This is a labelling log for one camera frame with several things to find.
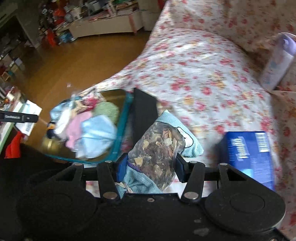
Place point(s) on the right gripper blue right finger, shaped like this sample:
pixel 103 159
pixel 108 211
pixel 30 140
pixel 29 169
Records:
pixel 182 169

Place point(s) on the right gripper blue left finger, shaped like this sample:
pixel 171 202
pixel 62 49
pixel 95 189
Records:
pixel 120 167

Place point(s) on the potpourri sachet blue cloth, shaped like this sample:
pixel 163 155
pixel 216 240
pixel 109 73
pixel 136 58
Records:
pixel 150 166

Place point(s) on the light blue face mask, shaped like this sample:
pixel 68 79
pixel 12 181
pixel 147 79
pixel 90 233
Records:
pixel 61 116
pixel 97 135

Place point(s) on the green knitted scrubber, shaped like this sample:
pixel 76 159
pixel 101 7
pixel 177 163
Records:
pixel 108 109

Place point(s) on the pink soft cloth pouch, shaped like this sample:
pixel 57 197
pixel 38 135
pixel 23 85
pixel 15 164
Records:
pixel 73 130

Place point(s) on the gold metal tin tray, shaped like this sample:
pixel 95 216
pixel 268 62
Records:
pixel 56 148

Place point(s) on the leopard bow hair accessory bag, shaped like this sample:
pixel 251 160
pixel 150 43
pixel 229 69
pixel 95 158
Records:
pixel 87 102

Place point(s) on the black tin lid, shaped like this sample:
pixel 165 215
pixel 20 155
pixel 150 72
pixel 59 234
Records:
pixel 144 113

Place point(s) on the dark blue tissue box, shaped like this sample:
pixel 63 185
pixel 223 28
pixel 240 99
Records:
pixel 250 153

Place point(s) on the floral sofa cover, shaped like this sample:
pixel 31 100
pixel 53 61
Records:
pixel 202 62

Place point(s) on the white paper booklet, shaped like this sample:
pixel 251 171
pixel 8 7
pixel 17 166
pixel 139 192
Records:
pixel 29 108

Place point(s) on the black labelled left gripper tip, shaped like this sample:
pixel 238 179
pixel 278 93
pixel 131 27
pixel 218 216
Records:
pixel 12 117

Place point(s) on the white purple water bottle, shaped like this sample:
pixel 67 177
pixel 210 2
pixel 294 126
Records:
pixel 279 62

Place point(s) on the white low TV cabinet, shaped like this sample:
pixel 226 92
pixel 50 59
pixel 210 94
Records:
pixel 117 24

